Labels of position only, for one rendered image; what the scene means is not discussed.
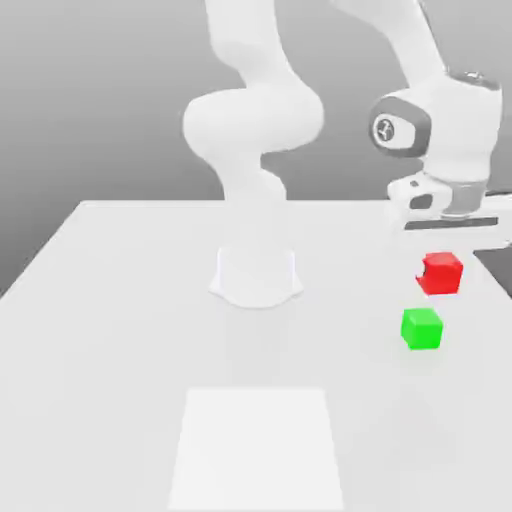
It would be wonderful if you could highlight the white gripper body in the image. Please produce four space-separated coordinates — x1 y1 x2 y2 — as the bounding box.
394 191 512 253

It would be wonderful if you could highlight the small red cube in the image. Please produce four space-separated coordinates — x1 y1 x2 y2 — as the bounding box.
415 251 465 297

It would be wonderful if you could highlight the small green cube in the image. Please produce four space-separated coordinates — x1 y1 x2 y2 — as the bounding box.
400 307 445 352

